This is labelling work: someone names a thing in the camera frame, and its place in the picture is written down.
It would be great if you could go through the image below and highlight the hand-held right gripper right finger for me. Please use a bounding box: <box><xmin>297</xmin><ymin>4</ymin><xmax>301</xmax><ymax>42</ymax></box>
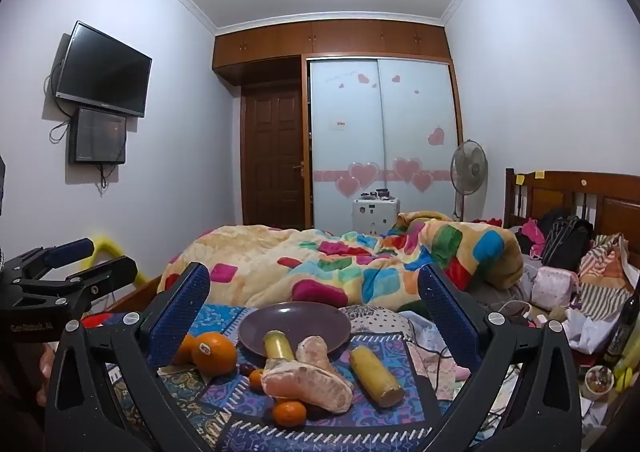
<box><xmin>417</xmin><ymin>263</ymin><xmax>596</xmax><ymax>452</ymax></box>

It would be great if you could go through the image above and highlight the pink bag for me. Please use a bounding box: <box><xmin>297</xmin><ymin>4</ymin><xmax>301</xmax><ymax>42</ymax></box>
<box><xmin>531</xmin><ymin>266</ymin><xmax>580</xmax><ymax>310</ymax></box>

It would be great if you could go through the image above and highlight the grey patterned pillow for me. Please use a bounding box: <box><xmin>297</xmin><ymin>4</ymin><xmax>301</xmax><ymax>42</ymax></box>
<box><xmin>340</xmin><ymin>305</ymin><xmax>426</xmax><ymax>338</ymax></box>

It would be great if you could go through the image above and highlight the black backpack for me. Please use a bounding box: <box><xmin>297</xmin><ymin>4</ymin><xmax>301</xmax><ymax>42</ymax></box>
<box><xmin>540</xmin><ymin>215</ymin><xmax>595</xmax><ymax>273</ymax></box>

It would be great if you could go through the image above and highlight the wooden bed headboard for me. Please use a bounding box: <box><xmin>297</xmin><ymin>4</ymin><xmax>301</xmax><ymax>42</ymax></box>
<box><xmin>504</xmin><ymin>168</ymin><xmax>640</xmax><ymax>243</ymax></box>

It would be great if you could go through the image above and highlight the small round bowl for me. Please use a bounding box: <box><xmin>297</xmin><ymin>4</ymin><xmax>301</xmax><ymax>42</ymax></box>
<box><xmin>584</xmin><ymin>366</ymin><xmax>615</xmax><ymax>395</ymax></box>

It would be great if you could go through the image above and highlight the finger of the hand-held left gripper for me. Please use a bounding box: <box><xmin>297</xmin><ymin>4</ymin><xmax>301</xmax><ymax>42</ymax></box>
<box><xmin>20</xmin><ymin>256</ymin><xmax>138</xmax><ymax>307</ymax></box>
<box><xmin>10</xmin><ymin>238</ymin><xmax>96</xmax><ymax>278</ymax></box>

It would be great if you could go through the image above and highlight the striped cloth bag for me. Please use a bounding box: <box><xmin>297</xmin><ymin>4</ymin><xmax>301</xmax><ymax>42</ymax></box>
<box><xmin>575</xmin><ymin>233</ymin><xmax>638</xmax><ymax>328</ymax></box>

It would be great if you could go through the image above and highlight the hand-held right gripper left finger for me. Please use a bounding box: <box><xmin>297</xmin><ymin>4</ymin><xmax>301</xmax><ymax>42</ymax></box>
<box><xmin>47</xmin><ymin>262</ymin><xmax>231</xmax><ymax>452</ymax></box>

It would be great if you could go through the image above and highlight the wooden overhead cabinet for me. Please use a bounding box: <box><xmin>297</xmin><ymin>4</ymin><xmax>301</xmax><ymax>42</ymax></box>
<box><xmin>212</xmin><ymin>18</ymin><xmax>451</xmax><ymax>88</ymax></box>

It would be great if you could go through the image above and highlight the white storage box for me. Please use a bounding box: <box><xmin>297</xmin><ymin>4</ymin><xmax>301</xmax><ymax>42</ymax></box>
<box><xmin>352</xmin><ymin>197</ymin><xmax>401</xmax><ymax>235</ymax></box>

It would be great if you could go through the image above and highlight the pink clothing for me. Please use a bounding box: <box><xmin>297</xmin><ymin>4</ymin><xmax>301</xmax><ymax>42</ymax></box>
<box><xmin>517</xmin><ymin>217</ymin><xmax>546</xmax><ymax>258</ymax></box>

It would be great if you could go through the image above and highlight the yellow foam tube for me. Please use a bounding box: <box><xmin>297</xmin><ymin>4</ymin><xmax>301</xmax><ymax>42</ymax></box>
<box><xmin>82</xmin><ymin>229</ymin><xmax>148</xmax><ymax>283</ymax></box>

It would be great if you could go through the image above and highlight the small peeled pomelo piece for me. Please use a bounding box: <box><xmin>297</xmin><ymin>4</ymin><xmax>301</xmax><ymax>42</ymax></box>
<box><xmin>296</xmin><ymin>335</ymin><xmax>341</xmax><ymax>378</ymax></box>

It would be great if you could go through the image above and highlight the thin black cable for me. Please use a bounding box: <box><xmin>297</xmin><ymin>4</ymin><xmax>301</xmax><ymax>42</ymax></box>
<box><xmin>410</xmin><ymin>332</ymin><xmax>461</xmax><ymax>403</ymax></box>

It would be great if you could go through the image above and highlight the large peeled pomelo piece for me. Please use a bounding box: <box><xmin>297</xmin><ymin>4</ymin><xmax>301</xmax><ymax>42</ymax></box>
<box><xmin>261</xmin><ymin>363</ymin><xmax>355</xmax><ymax>415</ymax></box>

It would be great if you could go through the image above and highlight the brown wooden door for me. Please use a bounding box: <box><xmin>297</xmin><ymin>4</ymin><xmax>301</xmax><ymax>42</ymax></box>
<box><xmin>241</xmin><ymin>85</ymin><xmax>306</xmax><ymax>230</ymax></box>

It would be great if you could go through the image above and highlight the person's left hand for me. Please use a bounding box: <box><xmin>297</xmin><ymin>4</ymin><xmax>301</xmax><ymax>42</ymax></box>
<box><xmin>37</xmin><ymin>342</ymin><xmax>59</xmax><ymax>405</ymax></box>

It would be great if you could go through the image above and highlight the large orange with sticker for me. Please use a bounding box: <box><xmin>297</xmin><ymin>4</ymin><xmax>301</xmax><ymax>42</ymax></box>
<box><xmin>191</xmin><ymin>332</ymin><xmax>238</xmax><ymax>378</ymax></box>

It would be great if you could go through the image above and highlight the standing electric fan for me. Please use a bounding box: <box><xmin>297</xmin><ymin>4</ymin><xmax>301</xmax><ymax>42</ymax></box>
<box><xmin>450</xmin><ymin>139</ymin><xmax>489</xmax><ymax>222</ymax></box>

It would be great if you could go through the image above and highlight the small black wall monitor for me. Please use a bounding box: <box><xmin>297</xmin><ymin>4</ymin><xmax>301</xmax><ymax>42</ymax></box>
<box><xmin>68</xmin><ymin>107</ymin><xmax>127</xmax><ymax>165</ymax></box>

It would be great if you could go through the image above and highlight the black wall television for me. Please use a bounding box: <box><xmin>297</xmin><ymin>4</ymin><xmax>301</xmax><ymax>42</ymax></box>
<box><xmin>54</xmin><ymin>21</ymin><xmax>153</xmax><ymax>118</ymax></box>

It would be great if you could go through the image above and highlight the dark glass bottle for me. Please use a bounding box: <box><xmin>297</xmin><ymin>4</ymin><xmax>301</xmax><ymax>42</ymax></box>
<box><xmin>602</xmin><ymin>289</ymin><xmax>640</xmax><ymax>368</ymax></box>

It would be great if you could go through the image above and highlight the frosted sliding wardrobe door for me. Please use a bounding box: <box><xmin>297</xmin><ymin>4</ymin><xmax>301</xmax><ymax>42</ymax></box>
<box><xmin>306</xmin><ymin>57</ymin><xmax>387</xmax><ymax>233</ymax></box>
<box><xmin>377</xmin><ymin>57</ymin><xmax>461</xmax><ymax>224</ymax></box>

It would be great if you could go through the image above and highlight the brown round plate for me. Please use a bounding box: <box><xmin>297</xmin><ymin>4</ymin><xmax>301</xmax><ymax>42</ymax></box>
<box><xmin>238</xmin><ymin>302</ymin><xmax>352</xmax><ymax>359</ymax></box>

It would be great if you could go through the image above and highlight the colourful patchwork blanket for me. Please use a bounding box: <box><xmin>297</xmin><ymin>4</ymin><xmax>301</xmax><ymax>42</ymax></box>
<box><xmin>157</xmin><ymin>211</ymin><xmax>523</xmax><ymax>310</ymax></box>

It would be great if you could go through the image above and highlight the blue patterned bed cover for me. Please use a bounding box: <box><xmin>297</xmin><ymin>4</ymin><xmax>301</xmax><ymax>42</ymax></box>
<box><xmin>82</xmin><ymin>305</ymin><xmax>491</xmax><ymax>452</ymax></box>

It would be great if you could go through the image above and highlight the yellow bottle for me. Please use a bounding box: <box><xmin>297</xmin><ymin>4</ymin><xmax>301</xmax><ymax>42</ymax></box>
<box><xmin>263</xmin><ymin>330</ymin><xmax>297</xmax><ymax>362</ymax></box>
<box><xmin>349</xmin><ymin>346</ymin><xmax>405</xmax><ymax>408</ymax></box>

